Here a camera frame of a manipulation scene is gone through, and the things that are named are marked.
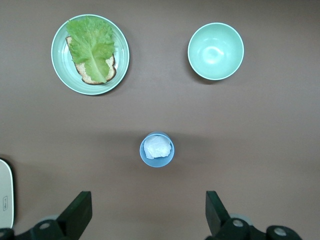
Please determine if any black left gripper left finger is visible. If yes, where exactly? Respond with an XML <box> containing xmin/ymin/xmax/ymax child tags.
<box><xmin>0</xmin><ymin>191</ymin><xmax>93</xmax><ymax>240</ymax></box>

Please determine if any brown table cover cloth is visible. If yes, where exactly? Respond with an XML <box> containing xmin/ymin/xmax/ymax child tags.
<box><xmin>0</xmin><ymin>0</ymin><xmax>320</xmax><ymax>240</ymax></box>

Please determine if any toasted bread slice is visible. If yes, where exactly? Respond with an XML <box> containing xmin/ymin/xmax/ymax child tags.
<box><xmin>65</xmin><ymin>36</ymin><xmax>118</xmax><ymax>86</ymax></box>

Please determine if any crumpled white tissue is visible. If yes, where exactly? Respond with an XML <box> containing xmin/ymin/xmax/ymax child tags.
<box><xmin>143</xmin><ymin>135</ymin><xmax>173</xmax><ymax>160</ymax></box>

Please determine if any cream toaster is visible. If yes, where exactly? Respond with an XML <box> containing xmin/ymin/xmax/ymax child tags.
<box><xmin>0</xmin><ymin>157</ymin><xmax>15</xmax><ymax>230</ymax></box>

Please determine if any mint green plate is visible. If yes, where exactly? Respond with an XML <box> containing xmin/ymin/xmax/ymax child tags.
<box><xmin>50</xmin><ymin>14</ymin><xmax>131</xmax><ymax>96</ymax></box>

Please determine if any green lettuce leaf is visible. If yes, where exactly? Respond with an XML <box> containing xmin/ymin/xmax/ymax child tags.
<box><xmin>65</xmin><ymin>16</ymin><xmax>116</xmax><ymax>85</ymax></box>

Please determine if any mint green bowl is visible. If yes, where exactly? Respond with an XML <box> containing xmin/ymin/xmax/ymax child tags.
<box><xmin>187</xmin><ymin>22</ymin><xmax>245</xmax><ymax>81</ymax></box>

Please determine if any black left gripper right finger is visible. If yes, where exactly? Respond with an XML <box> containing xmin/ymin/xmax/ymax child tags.
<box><xmin>204</xmin><ymin>191</ymin><xmax>305</xmax><ymax>240</ymax></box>

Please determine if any blue plastic cup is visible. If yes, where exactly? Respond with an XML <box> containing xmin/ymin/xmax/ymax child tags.
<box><xmin>139</xmin><ymin>131</ymin><xmax>176</xmax><ymax>168</ymax></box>

